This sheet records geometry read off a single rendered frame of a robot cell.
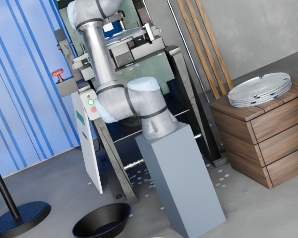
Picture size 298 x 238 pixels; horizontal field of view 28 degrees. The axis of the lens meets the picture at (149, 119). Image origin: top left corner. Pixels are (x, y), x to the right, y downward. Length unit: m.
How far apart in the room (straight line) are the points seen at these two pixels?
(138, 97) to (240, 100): 0.54
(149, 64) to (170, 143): 0.71
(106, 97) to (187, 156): 0.40
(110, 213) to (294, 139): 0.96
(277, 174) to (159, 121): 0.62
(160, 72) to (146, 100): 0.67
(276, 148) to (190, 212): 0.48
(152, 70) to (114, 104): 0.66
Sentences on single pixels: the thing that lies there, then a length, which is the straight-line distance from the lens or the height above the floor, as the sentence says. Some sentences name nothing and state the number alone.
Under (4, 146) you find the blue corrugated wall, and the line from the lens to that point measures 4.38.
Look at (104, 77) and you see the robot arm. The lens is 2.38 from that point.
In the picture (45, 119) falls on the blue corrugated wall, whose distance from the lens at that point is 4.33.
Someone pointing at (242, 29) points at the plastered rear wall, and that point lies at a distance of 4.54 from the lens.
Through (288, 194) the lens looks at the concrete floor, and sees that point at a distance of 2.57.
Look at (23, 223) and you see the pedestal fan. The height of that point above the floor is 0.04.
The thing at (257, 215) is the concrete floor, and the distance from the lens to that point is 2.49.
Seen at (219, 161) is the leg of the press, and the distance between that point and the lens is 3.06.
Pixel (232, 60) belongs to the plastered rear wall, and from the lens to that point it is 4.53.
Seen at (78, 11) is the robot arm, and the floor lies 1.01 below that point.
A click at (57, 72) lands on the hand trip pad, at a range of 2.88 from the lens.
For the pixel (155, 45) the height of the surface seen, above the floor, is 0.68.
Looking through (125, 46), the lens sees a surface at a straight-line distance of 2.98.
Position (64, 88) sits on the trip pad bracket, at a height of 0.67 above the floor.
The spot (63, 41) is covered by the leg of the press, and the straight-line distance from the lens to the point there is 3.39.
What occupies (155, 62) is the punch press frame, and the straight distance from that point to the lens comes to 2.95.
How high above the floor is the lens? 1.15
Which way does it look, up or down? 15 degrees down
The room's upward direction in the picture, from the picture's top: 22 degrees counter-clockwise
